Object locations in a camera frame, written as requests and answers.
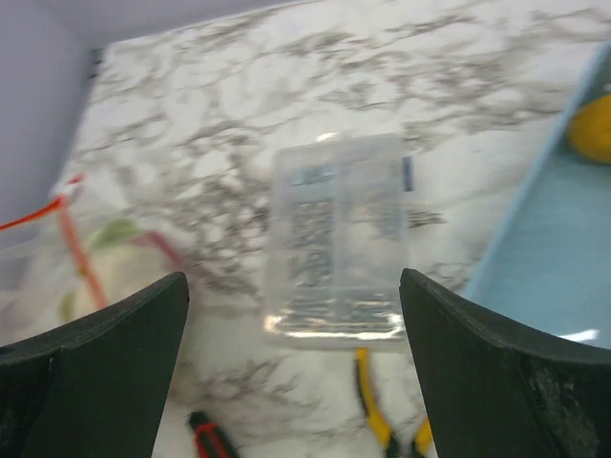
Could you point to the light blue plastic basket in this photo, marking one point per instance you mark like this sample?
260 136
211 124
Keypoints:
548 264

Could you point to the brown potato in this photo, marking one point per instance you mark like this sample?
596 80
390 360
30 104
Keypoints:
590 130

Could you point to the white cauliflower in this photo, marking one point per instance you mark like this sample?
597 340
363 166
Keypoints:
125 259

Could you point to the clear zip top bag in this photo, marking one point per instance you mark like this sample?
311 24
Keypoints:
77 207

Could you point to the yellow handled pliers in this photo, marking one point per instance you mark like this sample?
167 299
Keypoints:
421 441

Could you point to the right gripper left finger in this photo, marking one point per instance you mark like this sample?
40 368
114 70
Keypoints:
97 386

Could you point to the clear plastic screw box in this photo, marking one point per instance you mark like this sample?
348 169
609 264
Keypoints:
337 244

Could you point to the red black utility knife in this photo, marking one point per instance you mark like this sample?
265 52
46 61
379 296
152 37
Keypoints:
210 440

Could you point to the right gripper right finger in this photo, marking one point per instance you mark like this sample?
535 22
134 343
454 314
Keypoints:
497 388

